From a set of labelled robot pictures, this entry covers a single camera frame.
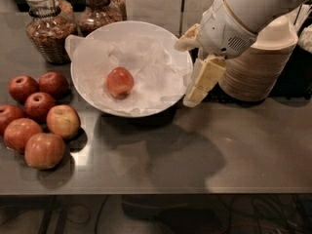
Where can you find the white paper liner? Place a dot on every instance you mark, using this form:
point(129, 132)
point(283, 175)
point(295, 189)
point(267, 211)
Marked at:
point(149, 65)

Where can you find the dark red apple back right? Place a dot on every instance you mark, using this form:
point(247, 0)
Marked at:
point(54, 84)

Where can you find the dark red apple back left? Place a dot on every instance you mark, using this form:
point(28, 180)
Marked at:
point(21, 87)

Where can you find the yellow red apple right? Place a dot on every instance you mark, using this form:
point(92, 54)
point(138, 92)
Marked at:
point(63, 120)

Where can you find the dark red apple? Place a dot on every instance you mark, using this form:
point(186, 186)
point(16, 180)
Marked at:
point(21, 87)
point(54, 84)
point(38, 105)

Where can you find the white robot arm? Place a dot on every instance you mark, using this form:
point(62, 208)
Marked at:
point(254, 15)

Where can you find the bundle of white plastic cutlery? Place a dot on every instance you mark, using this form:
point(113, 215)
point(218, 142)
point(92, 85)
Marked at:
point(301, 18)

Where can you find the glass jar of granola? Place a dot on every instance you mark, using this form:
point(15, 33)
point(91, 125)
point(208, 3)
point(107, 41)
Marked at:
point(97, 13)
point(49, 28)

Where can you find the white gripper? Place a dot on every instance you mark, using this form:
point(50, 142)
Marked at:
point(224, 29)

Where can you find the black rubber mat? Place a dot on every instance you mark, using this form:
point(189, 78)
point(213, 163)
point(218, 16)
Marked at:
point(295, 81)

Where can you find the right stack of paper bowls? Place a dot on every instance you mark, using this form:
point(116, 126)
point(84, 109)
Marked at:
point(252, 76)

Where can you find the white box behind bowl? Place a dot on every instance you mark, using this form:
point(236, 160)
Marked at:
point(174, 15)

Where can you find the dark red apple middle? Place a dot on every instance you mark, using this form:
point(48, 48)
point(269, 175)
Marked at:
point(38, 105)

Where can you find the white bowl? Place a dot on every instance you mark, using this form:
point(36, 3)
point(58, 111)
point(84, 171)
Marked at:
point(130, 30)

